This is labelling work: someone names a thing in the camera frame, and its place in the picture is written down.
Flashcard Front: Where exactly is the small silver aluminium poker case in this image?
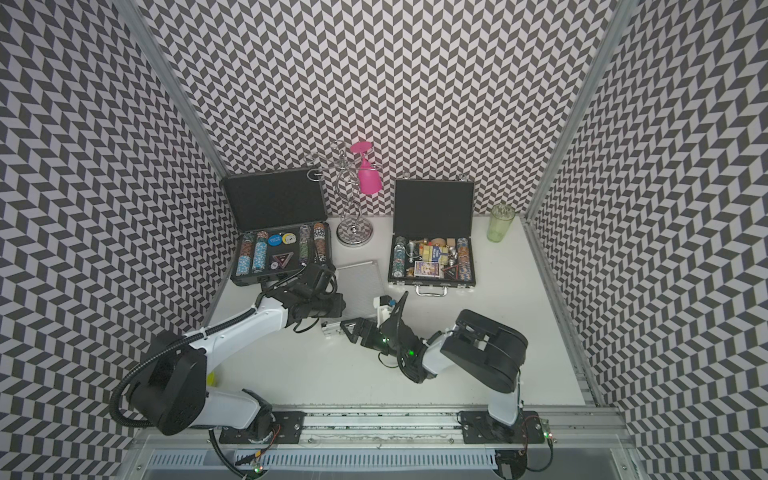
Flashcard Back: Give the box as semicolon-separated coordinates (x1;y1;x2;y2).
321;260;385;338

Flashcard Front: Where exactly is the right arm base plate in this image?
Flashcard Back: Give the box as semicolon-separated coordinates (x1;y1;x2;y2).
458;410;550;445

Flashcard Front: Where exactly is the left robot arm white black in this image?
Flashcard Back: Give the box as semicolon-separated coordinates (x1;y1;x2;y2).
108;263;345;442

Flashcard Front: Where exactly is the green translucent cup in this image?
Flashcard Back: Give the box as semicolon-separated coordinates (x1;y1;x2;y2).
487;202;516;243

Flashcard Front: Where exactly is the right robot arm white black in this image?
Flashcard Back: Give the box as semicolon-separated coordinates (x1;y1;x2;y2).
340;294;529;443

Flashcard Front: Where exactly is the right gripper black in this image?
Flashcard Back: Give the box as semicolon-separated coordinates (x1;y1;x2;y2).
341;317;408;361

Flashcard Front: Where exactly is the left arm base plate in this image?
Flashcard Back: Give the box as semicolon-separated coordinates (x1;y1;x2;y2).
218;410;306;445

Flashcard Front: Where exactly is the black poker case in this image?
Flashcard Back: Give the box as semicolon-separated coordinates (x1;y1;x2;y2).
221;166;332;287
388;179;477;296

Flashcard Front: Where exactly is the aluminium mounting rail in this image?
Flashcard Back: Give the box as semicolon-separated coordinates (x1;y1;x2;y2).
128;406;631;451

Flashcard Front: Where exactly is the pink wine glass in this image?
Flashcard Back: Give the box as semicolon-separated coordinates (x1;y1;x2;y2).
350;141;383;196

